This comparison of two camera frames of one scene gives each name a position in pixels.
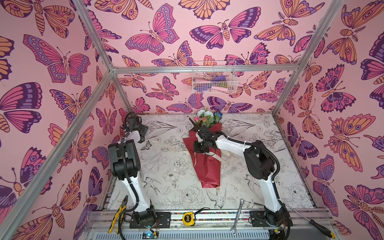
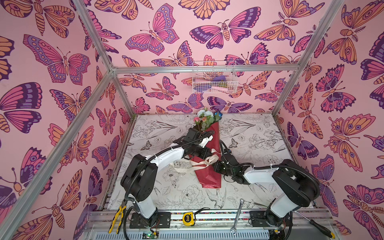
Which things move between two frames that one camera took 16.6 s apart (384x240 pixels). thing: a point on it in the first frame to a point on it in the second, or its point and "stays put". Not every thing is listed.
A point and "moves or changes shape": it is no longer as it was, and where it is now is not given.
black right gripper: [199, 132] to [221, 162]
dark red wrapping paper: [208, 164] stays put
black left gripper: [144, 127] to [204, 155]
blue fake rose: [217, 115] stays put
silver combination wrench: [234, 229] stays put
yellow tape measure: [188, 218] stays put
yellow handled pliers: [121, 210] stays put
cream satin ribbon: [223, 153] moves or changes shape
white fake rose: [202, 113] stays put
